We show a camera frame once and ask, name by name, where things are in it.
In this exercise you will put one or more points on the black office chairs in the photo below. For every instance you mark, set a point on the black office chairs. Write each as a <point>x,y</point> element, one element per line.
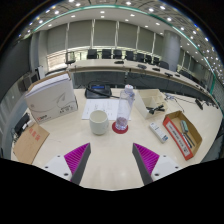
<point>106,54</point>

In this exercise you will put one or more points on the white cup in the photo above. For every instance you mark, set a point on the white cup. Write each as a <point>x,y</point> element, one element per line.
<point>98,123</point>

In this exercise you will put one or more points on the white paper sheet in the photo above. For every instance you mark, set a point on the white paper sheet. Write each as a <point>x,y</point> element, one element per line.
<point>100,106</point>

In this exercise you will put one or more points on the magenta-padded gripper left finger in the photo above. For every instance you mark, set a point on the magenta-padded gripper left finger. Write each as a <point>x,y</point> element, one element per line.
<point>75,160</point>

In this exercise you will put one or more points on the black power adapter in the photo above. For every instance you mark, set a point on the black power adapter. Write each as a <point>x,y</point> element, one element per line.
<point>21,123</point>

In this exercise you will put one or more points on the flat round red coaster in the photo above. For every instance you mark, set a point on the flat round red coaster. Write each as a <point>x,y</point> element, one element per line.
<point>115,129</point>

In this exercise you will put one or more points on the clear plastic water bottle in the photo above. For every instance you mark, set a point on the clear plastic water bottle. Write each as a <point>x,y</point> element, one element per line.
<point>124,110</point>

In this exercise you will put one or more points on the grey box monitor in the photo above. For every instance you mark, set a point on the grey box monitor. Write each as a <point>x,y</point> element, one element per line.
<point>30,81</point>

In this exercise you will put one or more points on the black marker pen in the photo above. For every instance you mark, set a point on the black marker pen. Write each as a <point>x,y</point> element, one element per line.
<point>156,109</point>

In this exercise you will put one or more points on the white cardboard paper box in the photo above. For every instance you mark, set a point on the white cardboard paper box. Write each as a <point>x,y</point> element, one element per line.
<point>50,101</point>

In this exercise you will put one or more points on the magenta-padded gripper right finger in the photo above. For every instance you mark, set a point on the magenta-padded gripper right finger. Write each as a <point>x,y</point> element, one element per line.
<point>148,160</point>

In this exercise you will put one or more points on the ceiling lights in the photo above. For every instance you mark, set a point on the ceiling lights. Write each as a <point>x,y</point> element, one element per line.
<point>128,3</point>

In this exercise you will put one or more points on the open cardboard box red-edged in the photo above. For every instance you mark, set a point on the open cardboard box red-edged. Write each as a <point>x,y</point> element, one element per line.
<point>176,135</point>

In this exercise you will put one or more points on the white desk organizer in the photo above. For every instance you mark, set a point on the white desk organizer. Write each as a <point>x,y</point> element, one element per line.
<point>143,100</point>

